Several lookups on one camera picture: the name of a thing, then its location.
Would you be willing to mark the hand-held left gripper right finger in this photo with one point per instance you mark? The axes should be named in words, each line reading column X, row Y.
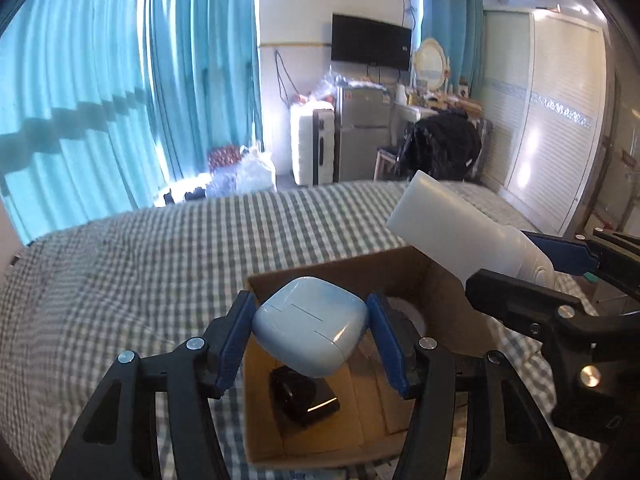
column 389, row 345

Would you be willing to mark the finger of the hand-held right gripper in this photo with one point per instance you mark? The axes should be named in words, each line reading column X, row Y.
column 565, row 255
column 530, row 305

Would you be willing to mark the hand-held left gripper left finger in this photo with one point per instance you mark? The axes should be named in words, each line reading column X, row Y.
column 234, row 340

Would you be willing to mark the light blue earbuds case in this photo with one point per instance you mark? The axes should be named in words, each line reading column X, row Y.
column 310, row 325

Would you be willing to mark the cardboard box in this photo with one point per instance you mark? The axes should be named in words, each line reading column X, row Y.
column 320, row 430

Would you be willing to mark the white plastic bottle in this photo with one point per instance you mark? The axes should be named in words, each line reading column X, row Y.
column 450, row 220

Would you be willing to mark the white tape roll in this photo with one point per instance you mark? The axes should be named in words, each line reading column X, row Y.
column 410, row 312

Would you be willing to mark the black glossy case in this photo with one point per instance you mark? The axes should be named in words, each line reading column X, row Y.
column 300, row 395

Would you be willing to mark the checked bed blanket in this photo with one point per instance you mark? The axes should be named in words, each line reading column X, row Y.
column 150, row 270

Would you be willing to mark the white sliding-door wardrobe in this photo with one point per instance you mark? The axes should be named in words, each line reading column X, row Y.
column 550, row 110

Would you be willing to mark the clear plastic bags pile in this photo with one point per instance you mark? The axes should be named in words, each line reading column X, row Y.
column 250, row 170

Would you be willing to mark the wooden stool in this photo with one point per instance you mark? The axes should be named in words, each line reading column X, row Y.
column 385, row 160

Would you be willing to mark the white suitcase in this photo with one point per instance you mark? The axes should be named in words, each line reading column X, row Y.
column 305, row 145

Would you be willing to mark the white dressing table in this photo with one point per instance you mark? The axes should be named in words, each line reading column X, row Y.
column 415, row 110

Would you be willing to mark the silver refrigerator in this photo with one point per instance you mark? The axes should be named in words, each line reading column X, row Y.
column 362, row 135

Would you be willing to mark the oval white-framed mirror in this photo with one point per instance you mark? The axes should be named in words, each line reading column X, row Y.
column 430, row 62

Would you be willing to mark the plastic bag on refrigerator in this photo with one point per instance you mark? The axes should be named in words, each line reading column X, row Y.
column 332, row 87

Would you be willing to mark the teal curtain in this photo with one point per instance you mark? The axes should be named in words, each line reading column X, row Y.
column 75, row 85
column 205, row 60
column 455, row 5

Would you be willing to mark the black wall television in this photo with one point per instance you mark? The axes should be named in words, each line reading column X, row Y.
column 370, row 42

